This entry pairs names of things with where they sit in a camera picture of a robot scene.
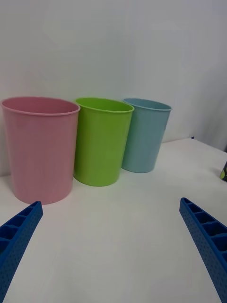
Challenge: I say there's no black drink can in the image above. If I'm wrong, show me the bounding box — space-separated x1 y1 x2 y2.
218 160 227 182

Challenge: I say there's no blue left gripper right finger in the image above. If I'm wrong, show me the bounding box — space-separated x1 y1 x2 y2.
179 197 227 303

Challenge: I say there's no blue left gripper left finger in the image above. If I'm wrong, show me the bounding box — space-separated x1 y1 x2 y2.
0 200 44 303

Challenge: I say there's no pale blue plastic bin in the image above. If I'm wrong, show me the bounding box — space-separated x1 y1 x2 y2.
121 98 173 174

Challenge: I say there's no green plastic bin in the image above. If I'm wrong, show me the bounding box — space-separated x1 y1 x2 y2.
73 97 135 187

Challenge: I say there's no pink plastic bin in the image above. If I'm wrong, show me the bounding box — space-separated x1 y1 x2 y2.
0 96 81 205

